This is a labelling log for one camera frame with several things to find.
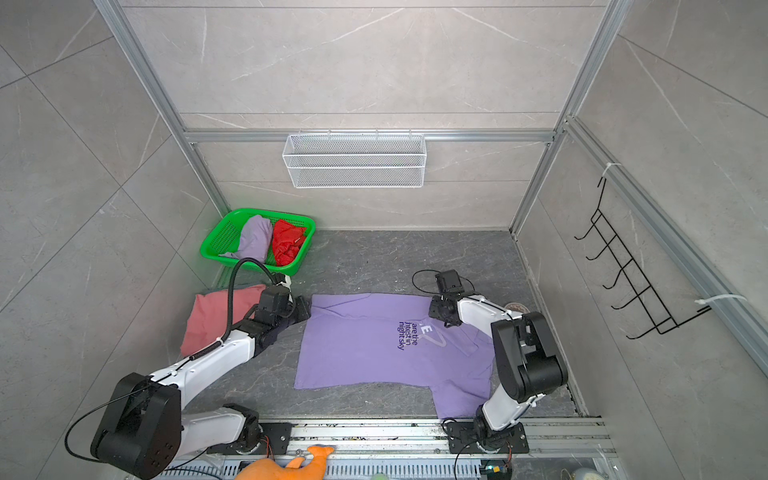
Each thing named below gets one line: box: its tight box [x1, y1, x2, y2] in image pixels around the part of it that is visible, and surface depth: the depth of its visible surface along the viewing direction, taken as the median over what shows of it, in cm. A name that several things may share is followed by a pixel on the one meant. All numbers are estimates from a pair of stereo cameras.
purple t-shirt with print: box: [294, 293, 495, 418], surface depth 90 cm
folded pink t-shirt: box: [180, 284, 266, 358], surface depth 92 cm
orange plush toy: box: [234, 446, 335, 480], surface depth 68 cm
